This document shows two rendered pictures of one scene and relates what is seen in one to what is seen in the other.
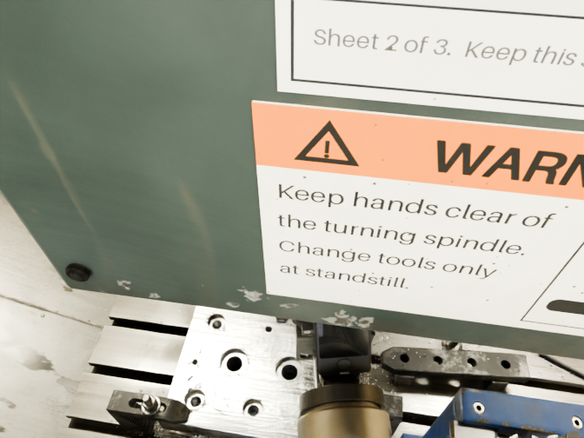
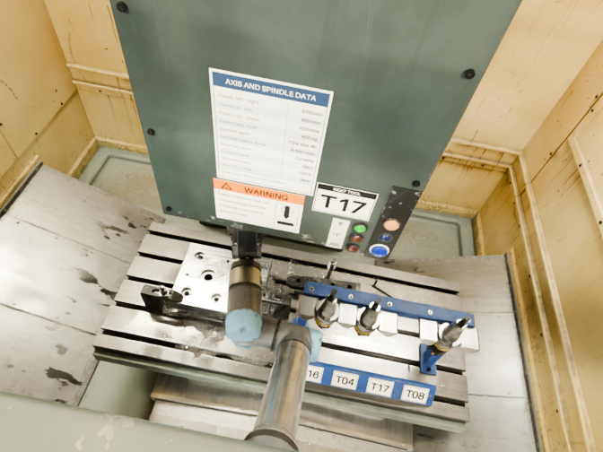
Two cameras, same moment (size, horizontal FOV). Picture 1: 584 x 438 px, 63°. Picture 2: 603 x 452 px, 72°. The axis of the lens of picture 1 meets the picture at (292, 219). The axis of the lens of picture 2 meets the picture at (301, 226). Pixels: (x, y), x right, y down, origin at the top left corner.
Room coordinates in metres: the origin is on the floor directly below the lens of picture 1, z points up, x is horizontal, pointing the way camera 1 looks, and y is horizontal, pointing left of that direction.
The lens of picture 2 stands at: (-0.36, -0.08, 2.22)
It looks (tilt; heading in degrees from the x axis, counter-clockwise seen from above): 53 degrees down; 352
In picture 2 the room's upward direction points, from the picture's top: 10 degrees clockwise
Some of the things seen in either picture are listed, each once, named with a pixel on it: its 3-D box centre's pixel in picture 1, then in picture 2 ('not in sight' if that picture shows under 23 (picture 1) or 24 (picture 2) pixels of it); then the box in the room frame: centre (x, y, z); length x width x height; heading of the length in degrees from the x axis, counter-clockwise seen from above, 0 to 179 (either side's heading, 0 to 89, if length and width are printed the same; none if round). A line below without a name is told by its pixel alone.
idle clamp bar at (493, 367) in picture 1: (450, 368); (322, 288); (0.34, -0.29, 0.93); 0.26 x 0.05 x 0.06; 86
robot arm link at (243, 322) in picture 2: not in sight; (244, 312); (0.02, -0.05, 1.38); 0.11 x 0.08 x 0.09; 3
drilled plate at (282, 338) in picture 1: (262, 370); (222, 282); (0.32, 0.05, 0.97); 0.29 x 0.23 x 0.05; 81
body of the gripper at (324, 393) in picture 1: (334, 344); (247, 250); (0.18, -0.04, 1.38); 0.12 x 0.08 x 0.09; 3
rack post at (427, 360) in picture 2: not in sight; (444, 343); (0.11, -0.65, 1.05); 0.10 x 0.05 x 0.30; 171
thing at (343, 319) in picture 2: not in sight; (346, 316); (0.11, -0.31, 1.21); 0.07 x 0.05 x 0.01; 171
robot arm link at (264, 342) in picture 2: not in sight; (251, 329); (0.03, -0.07, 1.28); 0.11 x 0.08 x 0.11; 78
